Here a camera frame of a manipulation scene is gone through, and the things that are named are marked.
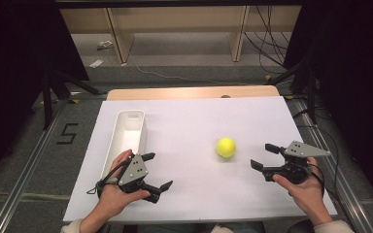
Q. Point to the light wooden shelf unit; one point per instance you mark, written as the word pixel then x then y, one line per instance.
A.
pixel 175 19

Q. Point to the person's right hand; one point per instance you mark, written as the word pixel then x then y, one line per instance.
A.
pixel 306 194

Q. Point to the small white floor litter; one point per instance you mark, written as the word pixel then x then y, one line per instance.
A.
pixel 105 44

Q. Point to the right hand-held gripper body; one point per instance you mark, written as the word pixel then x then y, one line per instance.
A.
pixel 299 150

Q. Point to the aluminium floor rail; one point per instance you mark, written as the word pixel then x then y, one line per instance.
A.
pixel 22 184
pixel 346 191

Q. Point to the white plastic bin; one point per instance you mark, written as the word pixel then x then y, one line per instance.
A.
pixel 128 136

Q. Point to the white table cover sheet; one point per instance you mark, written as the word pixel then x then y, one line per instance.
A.
pixel 191 129

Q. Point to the person's left hand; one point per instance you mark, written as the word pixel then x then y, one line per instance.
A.
pixel 113 195

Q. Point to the black tripod stand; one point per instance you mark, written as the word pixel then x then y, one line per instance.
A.
pixel 48 97
pixel 310 93

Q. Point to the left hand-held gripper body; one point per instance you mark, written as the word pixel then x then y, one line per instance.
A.
pixel 133 173

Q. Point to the white paper scrap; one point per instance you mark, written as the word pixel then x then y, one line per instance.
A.
pixel 96 63

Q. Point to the yellow tennis ball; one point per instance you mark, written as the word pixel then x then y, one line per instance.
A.
pixel 226 147

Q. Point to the dark round object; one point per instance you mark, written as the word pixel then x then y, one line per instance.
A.
pixel 299 227

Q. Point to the black curtain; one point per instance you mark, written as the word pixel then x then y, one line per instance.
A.
pixel 13 81
pixel 353 81

